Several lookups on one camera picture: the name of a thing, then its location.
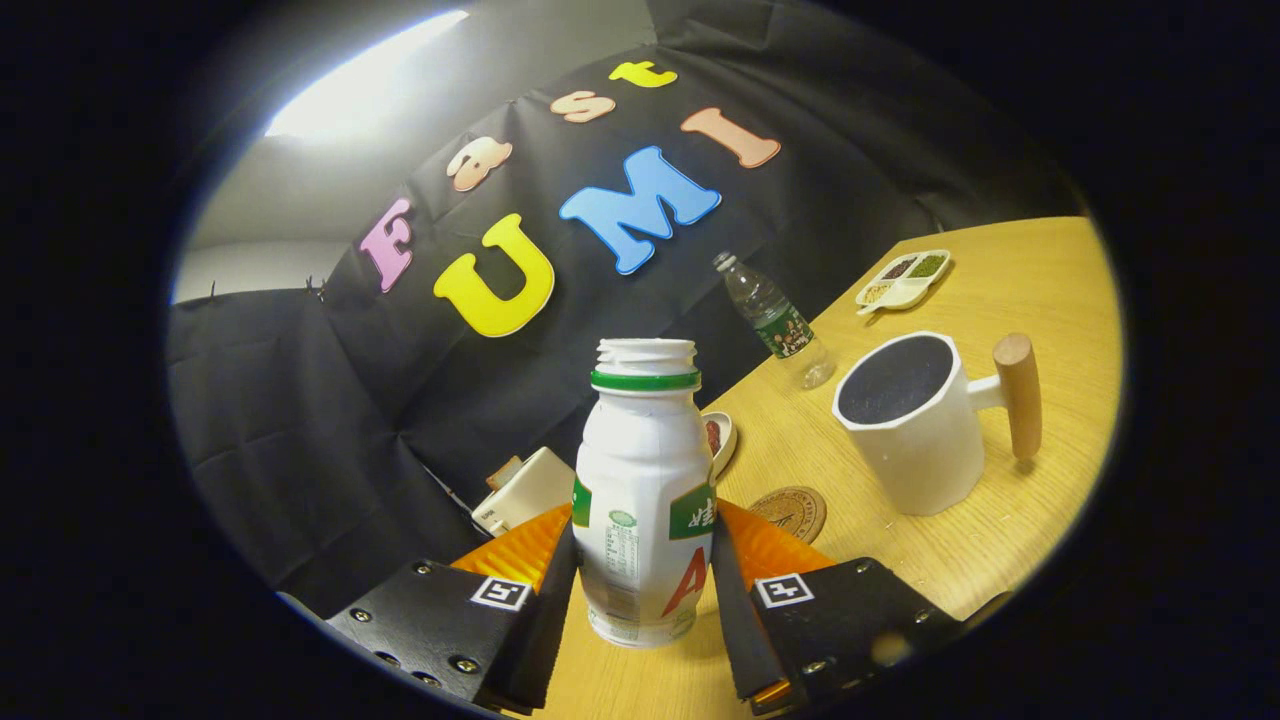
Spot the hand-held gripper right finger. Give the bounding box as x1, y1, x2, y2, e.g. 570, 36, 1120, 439
708, 497, 966, 713

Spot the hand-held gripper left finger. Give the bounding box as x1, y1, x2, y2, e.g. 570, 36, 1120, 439
325, 502, 581, 713

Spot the round cork coaster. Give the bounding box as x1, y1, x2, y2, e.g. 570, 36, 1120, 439
747, 486, 828, 544

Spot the white juice bottle green label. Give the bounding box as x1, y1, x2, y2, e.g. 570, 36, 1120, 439
572, 338, 719, 649

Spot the white cup with wooden handle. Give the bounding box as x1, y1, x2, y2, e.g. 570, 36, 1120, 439
832, 331, 1043, 517

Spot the clear plastic water bottle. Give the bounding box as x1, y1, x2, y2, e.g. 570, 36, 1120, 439
712, 250, 837, 391

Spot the cream toaster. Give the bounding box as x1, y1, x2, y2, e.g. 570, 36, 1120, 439
471, 446, 578, 537

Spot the round plate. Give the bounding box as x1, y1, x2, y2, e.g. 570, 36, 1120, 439
700, 411, 739, 481

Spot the wooden table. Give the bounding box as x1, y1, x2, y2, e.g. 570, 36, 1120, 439
520, 215, 1121, 720

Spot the black backdrop cloth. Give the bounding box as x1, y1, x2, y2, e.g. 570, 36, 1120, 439
165, 0, 1091, 621

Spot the white divided tray of beans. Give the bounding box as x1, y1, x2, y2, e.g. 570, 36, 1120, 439
855, 249, 952, 317

